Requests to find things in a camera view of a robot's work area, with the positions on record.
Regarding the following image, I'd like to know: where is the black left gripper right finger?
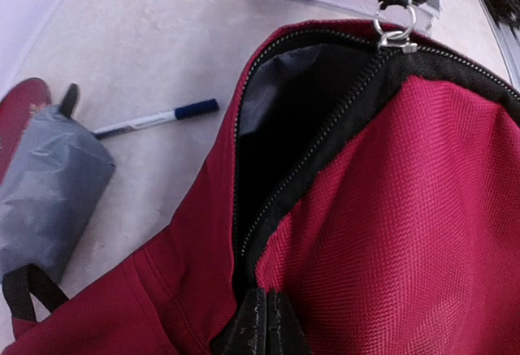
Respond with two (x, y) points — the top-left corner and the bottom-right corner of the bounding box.
(266, 290), (313, 355)

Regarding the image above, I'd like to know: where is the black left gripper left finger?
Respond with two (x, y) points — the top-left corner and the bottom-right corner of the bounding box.
(210, 288), (267, 355)

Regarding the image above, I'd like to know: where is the blue capped white pen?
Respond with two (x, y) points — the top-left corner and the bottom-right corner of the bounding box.
(93, 98), (219, 140)

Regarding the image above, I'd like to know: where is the red student backpack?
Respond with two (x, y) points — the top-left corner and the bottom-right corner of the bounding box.
(1, 0), (519, 354)

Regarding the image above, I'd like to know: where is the grey pencil pouch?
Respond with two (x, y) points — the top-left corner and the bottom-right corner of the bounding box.
(1, 84), (115, 323)

